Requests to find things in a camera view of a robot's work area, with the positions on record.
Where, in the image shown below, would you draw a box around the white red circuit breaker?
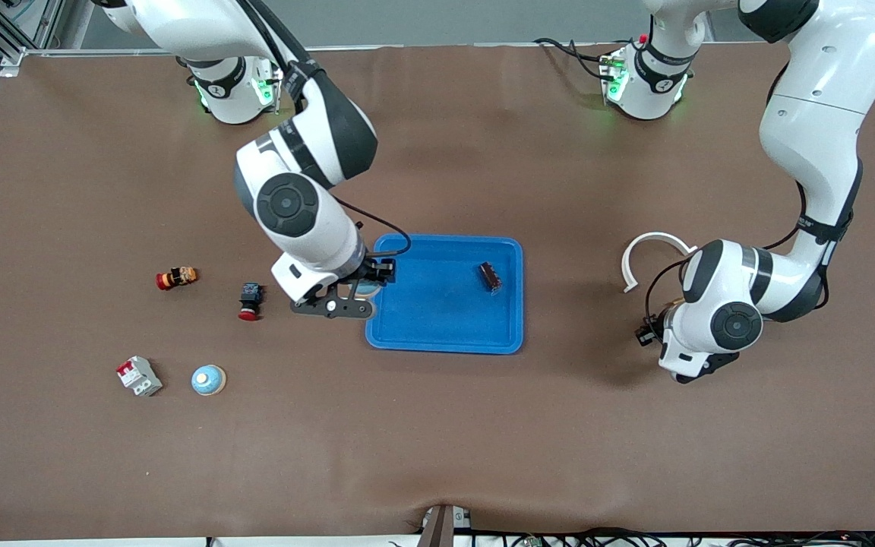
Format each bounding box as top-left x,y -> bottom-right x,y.
116,356 -> 164,398

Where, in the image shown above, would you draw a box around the brown table mat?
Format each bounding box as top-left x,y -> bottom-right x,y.
0,42 -> 875,542

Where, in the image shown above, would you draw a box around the orange red emergency stop switch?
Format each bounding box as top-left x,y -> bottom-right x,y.
155,266 -> 199,292

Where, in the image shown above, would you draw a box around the blue plastic tray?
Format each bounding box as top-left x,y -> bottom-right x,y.
365,233 -> 524,356

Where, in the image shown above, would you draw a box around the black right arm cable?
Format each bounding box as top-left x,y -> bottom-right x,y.
244,0 -> 413,263

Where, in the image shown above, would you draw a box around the black base cables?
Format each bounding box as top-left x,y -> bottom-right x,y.
534,36 -> 613,83

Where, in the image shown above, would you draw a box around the grey camera pole mount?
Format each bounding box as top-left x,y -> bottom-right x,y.
416,504 -> 472,547

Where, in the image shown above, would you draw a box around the aluminium extrusion frame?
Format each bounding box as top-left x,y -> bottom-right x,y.
0,0 -> 89,77

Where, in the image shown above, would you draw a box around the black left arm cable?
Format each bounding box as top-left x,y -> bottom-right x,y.
641,179 -> 860,343

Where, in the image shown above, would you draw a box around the red blue push button switch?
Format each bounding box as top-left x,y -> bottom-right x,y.
238,283 -> 264,322

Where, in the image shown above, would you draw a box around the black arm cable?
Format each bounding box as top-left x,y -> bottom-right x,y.
244,0 -> 413,263
641,179 -> 860,343

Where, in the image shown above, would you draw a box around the white curved plastic clamp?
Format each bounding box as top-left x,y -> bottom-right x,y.
621,230 -> 699,294

